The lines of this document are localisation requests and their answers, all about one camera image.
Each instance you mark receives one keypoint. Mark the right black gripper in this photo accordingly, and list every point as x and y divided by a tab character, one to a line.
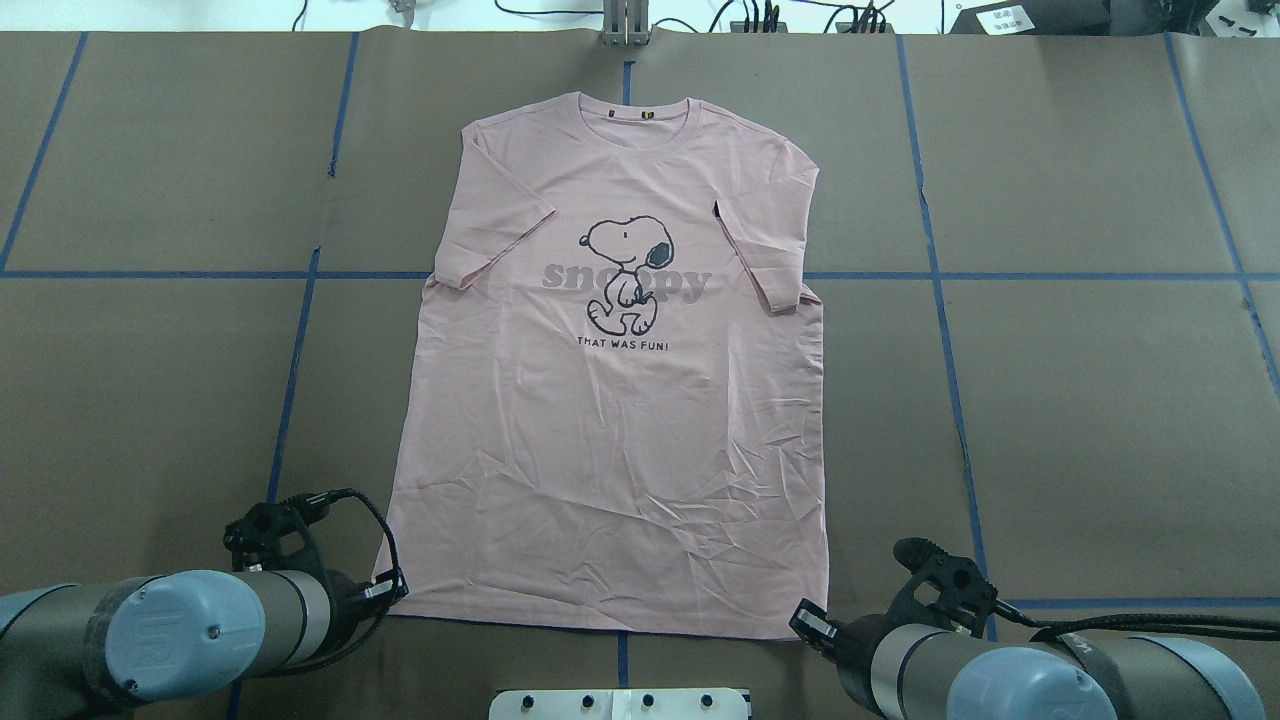
846	637

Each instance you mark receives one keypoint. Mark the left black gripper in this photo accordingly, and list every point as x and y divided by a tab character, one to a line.
347	603

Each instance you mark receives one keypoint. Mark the pink Snoopy t-shirt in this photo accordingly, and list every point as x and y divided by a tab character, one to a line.
615	420

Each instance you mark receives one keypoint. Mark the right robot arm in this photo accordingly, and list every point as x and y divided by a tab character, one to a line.
926	665

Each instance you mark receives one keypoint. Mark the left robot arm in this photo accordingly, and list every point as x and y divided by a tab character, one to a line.
101	651

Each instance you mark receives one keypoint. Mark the brown paper table cover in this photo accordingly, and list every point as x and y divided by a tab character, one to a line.
1049	266

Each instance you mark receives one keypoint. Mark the black box white label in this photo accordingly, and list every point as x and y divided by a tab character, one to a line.
1051	18

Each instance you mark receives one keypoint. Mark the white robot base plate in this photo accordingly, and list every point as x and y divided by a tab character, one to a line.
624	703

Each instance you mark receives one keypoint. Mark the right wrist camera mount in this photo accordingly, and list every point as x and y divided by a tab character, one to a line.
945	591

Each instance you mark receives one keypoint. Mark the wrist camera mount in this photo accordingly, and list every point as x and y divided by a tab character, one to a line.
945	591
277	536

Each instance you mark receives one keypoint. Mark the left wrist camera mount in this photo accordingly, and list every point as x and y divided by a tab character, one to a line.
277	536

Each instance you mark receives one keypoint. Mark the aluminium frame post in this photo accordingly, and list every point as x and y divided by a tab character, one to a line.
626	23

